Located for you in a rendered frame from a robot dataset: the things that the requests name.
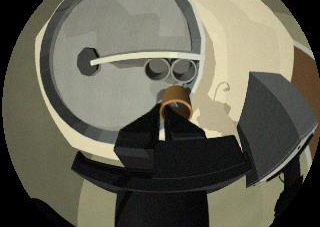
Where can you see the bronze bushing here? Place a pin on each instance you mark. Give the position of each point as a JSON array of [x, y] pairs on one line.
[[177, 93]]

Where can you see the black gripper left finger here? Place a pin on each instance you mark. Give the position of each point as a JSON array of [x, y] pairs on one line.
[[145, 127]]

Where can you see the grey metal bushing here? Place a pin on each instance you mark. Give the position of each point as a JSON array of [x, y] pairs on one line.
[[187, 76], [159, 97], [156, 77]]

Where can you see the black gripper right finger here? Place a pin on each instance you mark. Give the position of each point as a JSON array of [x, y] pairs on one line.
[[179, 128]]

